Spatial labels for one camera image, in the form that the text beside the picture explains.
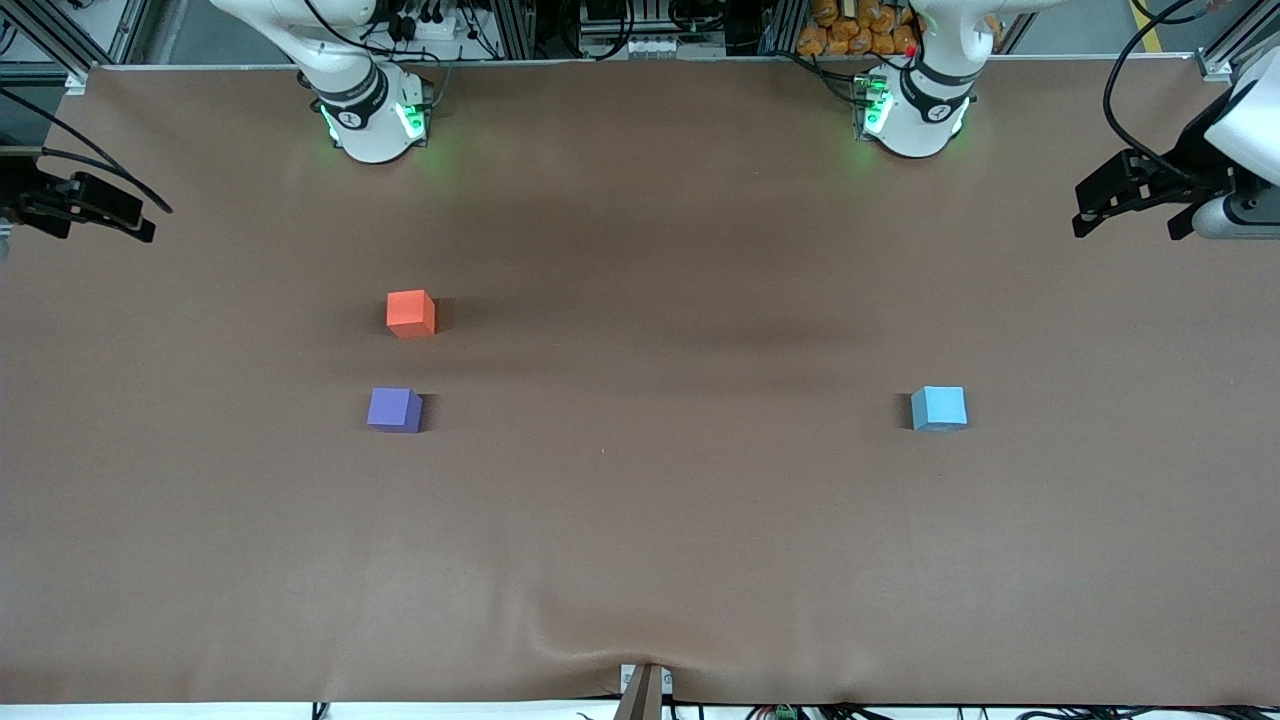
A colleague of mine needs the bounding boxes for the blue foam block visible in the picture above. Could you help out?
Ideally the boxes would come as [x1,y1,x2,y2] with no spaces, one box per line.
[910,385,969,434]

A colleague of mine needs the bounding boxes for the orange foam block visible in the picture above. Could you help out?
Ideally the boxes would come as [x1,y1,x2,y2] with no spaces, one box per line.
[386,289,438,340]

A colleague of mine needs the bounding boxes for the purple foam block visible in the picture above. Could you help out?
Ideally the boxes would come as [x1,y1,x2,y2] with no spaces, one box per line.
[366,387,425,435]

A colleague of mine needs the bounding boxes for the white terminal block row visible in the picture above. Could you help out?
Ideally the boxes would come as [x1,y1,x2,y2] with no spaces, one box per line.
[624,34,729,60]

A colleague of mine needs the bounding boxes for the bag of orange snacks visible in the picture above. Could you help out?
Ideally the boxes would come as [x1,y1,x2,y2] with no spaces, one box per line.
[796,0,923,58]

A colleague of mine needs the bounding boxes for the white power strip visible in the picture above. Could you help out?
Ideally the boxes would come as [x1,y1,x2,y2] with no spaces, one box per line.
[394,8,462,44]

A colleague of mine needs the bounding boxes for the brown table mat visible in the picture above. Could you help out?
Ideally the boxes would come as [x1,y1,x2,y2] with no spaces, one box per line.
[0,58,1280,707]

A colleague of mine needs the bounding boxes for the aluminium profile post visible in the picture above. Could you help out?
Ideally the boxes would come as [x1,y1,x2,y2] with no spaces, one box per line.
[489,0,537,60]
[764,0,810,57]

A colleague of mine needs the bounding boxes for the table edge clamp bracket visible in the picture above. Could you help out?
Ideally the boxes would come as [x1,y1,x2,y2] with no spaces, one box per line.
[617,662,675,720]

